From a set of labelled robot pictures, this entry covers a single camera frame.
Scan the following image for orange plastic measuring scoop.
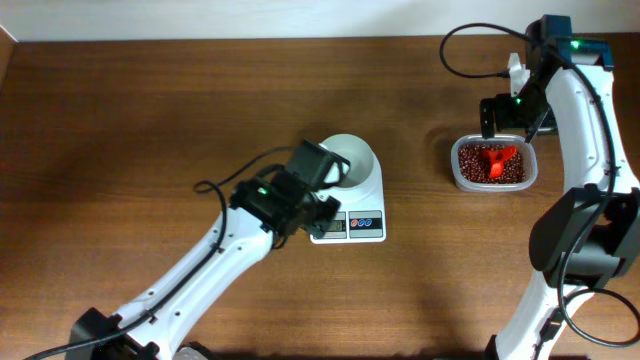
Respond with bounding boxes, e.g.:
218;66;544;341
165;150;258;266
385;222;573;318
482;146;518;179

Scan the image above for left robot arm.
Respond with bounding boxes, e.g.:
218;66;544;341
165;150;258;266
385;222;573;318
66;141;351;359

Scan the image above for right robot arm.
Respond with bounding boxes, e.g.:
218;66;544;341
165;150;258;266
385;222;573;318
480;15;639;359

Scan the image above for white digital kitchen scale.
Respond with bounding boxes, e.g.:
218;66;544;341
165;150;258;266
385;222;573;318
310;154;386;245

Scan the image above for white round bowl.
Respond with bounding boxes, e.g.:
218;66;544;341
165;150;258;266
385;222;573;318
321;134;374;189

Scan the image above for clear plastic container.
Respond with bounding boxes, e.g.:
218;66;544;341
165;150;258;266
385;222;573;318
451;135;538;192

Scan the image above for red beans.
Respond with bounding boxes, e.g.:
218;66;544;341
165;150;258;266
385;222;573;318
458;144;526;184

